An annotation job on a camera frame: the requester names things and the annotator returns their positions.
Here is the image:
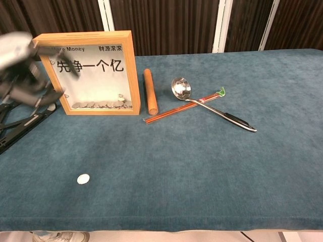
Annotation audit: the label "silver coin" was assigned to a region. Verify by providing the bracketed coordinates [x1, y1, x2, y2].
[76, 173, 91, 186]

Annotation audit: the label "red chopsticks in clear sleeve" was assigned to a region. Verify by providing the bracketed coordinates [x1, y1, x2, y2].
[142, 86, 227, 125]

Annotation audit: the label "wooden rolling pin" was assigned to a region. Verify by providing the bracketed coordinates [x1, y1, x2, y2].
[143, 68, 159, 114]

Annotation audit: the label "black folding laptop stand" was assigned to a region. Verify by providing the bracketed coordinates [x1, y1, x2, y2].
[0, 100, 58, 155]

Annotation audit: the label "blue table cloth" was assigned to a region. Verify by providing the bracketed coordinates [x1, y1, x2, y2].
[0, 48, 323, 232]

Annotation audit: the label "white partition post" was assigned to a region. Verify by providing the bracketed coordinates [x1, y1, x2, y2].
[258, 0, 281, 51]
[212, 0, 233, 53]
[97, 0, 116, 32]

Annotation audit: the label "wooden framed money box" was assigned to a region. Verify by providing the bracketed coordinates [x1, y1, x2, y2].
[32, 30, 141, 116]

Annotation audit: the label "beige sneaker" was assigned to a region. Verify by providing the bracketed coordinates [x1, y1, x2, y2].
[32, 231, 90, 242]

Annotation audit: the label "heap of silver coins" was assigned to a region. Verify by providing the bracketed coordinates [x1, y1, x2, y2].
[71, 93, 133, 110]

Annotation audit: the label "steel ladle with black grip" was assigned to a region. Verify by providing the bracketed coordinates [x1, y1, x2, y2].
[171, 77, 258, 133]

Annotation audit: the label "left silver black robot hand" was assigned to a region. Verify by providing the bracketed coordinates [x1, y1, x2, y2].
[0, 31, 82, 108]

